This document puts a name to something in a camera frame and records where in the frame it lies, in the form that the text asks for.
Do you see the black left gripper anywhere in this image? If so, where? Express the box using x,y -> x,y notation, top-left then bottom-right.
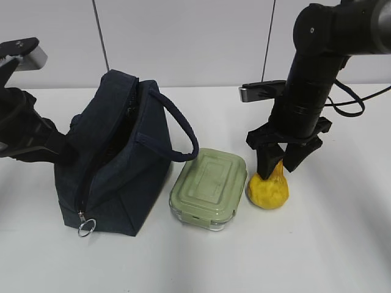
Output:
1,118 -> 76,165

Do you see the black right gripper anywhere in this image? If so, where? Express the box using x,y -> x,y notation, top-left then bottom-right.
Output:
246,116 -> 332,179

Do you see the yellow pear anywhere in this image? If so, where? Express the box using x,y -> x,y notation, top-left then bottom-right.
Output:
247,161 -> 289,210

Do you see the navy blue lunch bag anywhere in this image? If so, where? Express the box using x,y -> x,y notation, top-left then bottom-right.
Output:
54,70 -> 199,237

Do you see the green lidded glass container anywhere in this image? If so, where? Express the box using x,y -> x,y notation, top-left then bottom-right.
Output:
169,148 -> 247,231

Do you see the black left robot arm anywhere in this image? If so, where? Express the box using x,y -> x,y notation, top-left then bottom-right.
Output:
1,57 -> 78,165

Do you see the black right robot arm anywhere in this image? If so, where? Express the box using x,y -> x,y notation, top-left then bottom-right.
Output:
239,1 -> 390,179

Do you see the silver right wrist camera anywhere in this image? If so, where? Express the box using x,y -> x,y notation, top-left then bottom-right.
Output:
239,80 -> 286,103

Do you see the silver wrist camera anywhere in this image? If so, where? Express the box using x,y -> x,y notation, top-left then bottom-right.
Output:
239,80 -> 286,103
1,37 -> 48,71

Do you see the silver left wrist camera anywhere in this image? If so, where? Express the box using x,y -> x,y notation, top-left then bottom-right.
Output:
1,37 -> 48,71

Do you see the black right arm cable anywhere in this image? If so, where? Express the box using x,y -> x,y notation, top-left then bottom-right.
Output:
325,79 -> 391,117

